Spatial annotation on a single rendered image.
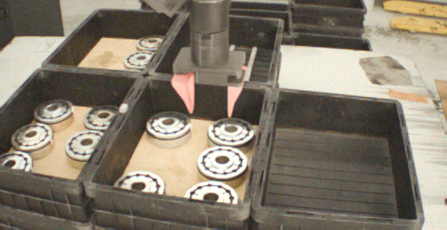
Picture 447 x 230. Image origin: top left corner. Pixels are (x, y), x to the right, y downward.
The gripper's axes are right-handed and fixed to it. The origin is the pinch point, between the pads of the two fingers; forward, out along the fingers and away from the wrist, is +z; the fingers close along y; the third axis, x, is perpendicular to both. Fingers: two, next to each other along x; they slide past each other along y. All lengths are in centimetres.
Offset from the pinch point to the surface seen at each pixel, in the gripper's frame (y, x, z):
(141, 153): 18.5, -14.2, 23.2
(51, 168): 36.8, -4.8, 23.1
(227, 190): -2.3, -3.0, 20.3
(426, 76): -101, -221, 107
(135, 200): 11.7, 8.9, 14.4
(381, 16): -81, -320, 107
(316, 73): -20, -81, 36
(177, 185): 8.3, -5.7, 23.2
